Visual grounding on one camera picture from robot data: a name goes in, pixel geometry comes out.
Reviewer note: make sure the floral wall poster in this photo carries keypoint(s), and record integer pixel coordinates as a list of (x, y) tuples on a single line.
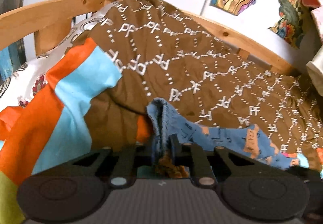
[(294, 22)]

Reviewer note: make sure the wooden bed frame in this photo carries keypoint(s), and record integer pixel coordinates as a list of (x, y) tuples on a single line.
[(50, 22)]

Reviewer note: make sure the blue pants with orange trucks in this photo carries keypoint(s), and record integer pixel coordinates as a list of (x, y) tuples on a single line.
[(169, 126)]

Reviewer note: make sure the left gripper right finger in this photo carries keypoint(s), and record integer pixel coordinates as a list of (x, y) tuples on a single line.
[(193, 157)]

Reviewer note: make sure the white hanging garment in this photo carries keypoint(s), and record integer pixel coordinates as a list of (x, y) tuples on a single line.
[(314, 64)]

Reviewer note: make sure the white floral bed sheet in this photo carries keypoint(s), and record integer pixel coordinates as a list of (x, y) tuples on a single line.
[(21, 87)]

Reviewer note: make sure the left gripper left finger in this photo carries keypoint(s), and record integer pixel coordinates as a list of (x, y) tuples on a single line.
[(130, 158)]

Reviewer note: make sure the brown PF patterned duvet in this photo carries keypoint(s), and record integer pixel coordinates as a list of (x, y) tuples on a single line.
[(96, 96)]

